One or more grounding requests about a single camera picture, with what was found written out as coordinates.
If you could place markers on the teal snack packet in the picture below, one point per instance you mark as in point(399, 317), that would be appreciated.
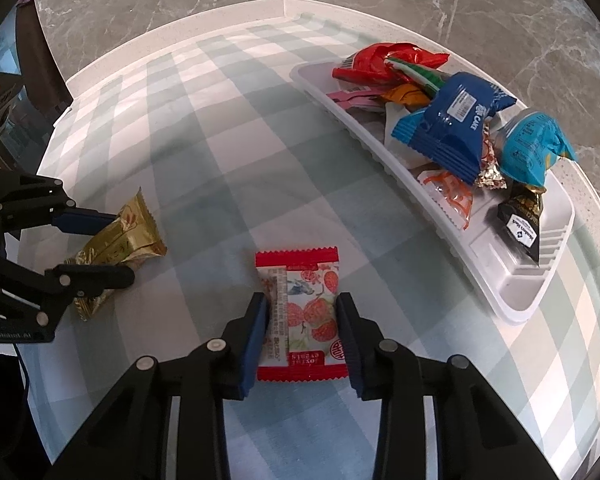
point(527, 145)

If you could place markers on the red strawberry print snack packet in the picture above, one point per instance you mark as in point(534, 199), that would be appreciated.
point(305, 305)

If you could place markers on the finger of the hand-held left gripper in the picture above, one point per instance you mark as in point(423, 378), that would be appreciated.
point(100, 277)
point(90, 222)

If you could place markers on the black snack packet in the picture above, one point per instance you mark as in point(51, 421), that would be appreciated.
point(520, 225)

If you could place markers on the green white checked tablecloth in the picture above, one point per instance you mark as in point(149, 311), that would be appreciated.
point(205, 160)

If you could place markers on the green striped snack packet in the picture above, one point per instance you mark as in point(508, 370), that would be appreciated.
point(425, 77)

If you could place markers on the gold foil orange snack packet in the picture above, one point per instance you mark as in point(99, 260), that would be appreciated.
point(490, 175)

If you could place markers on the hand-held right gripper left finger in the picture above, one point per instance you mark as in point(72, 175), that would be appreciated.
point(255, 340)

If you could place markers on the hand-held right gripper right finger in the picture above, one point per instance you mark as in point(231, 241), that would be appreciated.
point(347, 345)

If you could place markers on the pink snack packet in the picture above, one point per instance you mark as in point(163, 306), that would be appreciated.
point(360, 99)

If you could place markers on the white orange print snack packet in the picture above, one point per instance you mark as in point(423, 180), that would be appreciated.
point(450, 195)

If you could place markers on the blue cake packet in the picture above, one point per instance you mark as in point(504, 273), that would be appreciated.
point(455, 125)

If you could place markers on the dark brown chair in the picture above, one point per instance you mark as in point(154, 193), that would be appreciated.
point(42, 60)

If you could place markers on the white plastic tray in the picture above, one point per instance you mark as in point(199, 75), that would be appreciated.
point(510, 280)

